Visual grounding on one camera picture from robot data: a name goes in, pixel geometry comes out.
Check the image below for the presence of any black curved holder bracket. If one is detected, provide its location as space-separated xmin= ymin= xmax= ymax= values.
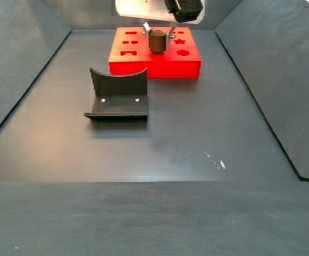
xmin=84 ymin=69 xmax=148 ymax=120

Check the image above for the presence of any red shape-sorter block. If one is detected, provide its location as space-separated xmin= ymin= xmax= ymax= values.
xmin=108 ymin=27 xmax=202 ymax=79

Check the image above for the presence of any dark three-prong peg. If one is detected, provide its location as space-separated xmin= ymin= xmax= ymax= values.
xmin=148 ymin=30 xmax=166 ymax=54

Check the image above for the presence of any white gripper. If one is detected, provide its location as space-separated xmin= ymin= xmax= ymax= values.
xmin=113 ymin=0 xmax=206 ymax=40

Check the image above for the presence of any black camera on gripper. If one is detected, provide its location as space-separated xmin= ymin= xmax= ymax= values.
xmin=164 ymin=0 xmax=203 ymax=23

